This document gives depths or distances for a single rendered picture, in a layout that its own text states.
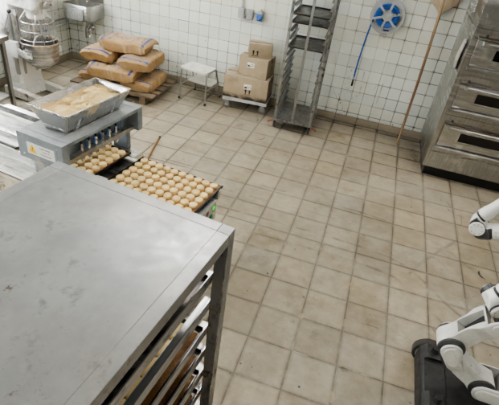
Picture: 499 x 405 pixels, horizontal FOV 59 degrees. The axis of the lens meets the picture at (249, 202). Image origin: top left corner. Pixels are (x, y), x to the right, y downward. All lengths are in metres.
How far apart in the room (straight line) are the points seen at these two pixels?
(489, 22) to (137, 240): 4.49
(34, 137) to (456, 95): 4.03
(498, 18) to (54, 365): 4.78
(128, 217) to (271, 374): 2.12
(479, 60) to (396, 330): 2.86
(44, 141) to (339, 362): 2.24
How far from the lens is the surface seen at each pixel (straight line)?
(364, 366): 3.14
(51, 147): 2.64
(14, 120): 3.65
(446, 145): 5.35
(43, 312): 0.79
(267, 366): 2.96
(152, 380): 0.95
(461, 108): 5.20
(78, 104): 2.82
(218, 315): 1.09
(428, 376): 3.02
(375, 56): 6.08
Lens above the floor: 2.39
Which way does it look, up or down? 34 degrees down
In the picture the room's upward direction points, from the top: 8 degrees clockwise
